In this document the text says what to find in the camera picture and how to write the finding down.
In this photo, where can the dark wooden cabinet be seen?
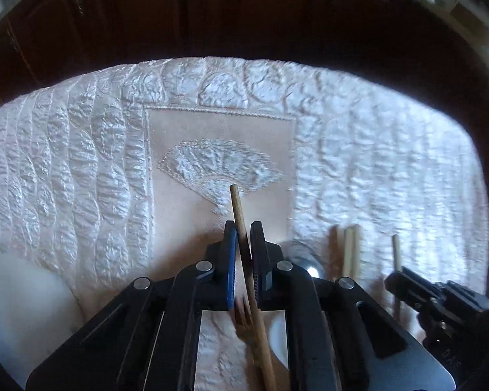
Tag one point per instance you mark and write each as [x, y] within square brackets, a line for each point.
[146, 20]

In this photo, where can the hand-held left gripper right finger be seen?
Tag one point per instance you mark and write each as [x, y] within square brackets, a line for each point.
[257, 269]

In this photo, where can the brown wooden fork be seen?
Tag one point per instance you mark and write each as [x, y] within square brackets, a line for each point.
[243, 317]

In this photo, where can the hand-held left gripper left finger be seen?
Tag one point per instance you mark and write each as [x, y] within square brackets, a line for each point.
[230, 269]

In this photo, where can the white quilted tablecloth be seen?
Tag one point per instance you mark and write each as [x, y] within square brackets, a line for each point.
[85, 179]

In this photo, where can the metal spoon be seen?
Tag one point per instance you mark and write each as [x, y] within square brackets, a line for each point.
[305, 261]

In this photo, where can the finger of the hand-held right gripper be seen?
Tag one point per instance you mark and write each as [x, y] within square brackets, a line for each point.
[411, 289]

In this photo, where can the white plate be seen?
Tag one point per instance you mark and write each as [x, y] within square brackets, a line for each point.
[278, 336]

